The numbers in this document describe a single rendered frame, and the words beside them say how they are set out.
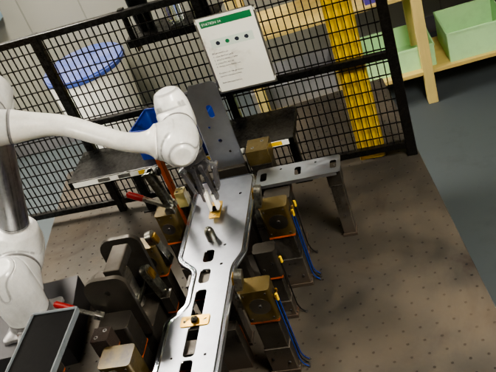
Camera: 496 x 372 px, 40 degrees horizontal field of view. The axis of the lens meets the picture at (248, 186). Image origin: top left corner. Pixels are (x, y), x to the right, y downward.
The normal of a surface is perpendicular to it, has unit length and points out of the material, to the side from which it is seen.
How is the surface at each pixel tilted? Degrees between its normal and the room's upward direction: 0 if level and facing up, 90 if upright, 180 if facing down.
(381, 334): 0
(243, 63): 90
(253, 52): 90
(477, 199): 0
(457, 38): 90
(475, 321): 0
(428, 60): 90
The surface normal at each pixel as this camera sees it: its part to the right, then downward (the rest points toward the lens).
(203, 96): -0.10, 0.60
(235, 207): -0.29, -0.78
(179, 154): 0.31, 0.52
